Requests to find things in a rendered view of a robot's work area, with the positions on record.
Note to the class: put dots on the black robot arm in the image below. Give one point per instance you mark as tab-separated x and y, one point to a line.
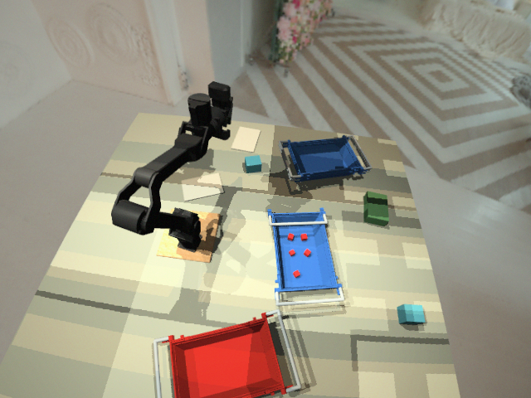
183	225

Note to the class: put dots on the green block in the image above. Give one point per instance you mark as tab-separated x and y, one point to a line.
375	209

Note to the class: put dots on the teal cube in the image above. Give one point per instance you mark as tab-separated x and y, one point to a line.
410	314
253	164

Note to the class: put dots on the beige flat panel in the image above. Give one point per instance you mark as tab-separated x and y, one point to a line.
200	187
246	139

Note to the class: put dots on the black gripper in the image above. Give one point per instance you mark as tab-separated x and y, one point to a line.
222	108

